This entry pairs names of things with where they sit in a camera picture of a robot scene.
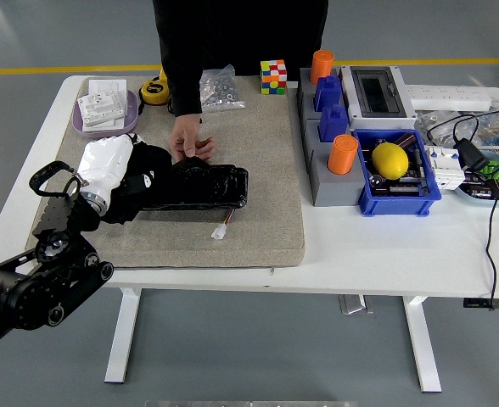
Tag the black box under table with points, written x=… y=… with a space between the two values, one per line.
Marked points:
x=474 y=303

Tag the white electrical distribution box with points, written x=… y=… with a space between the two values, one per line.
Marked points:
x=377 y=91

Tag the white circuit breaker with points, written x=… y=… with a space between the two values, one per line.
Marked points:
x=444 y=167

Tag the white power strip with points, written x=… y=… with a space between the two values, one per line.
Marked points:
x=444 y=96

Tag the clear bag of small parts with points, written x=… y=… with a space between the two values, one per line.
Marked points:
x=489 y=127

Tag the clear bag of white parts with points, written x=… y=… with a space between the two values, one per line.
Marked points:
x=438 y=120

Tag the person's right forearm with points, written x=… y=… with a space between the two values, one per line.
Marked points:
x=183 y=85

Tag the white wall socket plate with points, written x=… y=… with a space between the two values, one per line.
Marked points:
x=109 y=126
x=107 y=85
x=101 y=106

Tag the clear bag of nuts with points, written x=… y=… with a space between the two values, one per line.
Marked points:
x=220 y=91

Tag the colourful puzzle cube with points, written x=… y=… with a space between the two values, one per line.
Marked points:
x=273 y=77

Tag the white table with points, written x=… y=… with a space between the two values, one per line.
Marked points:
x=381 y=254

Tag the grey peg holder block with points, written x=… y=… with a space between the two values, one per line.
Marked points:
x=330 y=191

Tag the dark electronic module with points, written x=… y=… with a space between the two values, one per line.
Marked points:
x=478 y=188

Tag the black rag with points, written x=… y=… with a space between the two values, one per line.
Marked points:
x=147 y=161

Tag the yellow lemon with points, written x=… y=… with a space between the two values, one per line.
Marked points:
x=389 y=160

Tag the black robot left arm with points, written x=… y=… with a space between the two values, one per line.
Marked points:
x=29 y=292

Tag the black glossy panel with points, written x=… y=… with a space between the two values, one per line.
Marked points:
x=207 y=186

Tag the green plastic parts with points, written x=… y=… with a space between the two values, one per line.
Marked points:
x=493 y=169

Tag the orange cylinder peg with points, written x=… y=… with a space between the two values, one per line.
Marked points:
x=321 y=68
x=342 y=154

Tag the black power adapter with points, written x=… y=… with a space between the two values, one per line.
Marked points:
x=471 y=154

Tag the person's right hand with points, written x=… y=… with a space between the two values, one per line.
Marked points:
x=188 y=131

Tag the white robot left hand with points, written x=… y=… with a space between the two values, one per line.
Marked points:
x=103 y=163

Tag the person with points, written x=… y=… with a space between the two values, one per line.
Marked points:
x=253 y=34

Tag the brown capacitor cylinder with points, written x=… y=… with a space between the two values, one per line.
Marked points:
x=404 y=140

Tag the yellow tape measure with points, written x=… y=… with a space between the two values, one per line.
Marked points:
x=153 y=91

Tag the blue plastic bin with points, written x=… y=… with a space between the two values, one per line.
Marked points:
x=394 y=205

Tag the grey-brown mat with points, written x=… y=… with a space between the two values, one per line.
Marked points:
x=266 y=169

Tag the purple tray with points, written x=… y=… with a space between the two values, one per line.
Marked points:
x=131 y=118

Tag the blue square peg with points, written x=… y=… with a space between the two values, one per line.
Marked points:
x=328 y=94
x=334 y=124

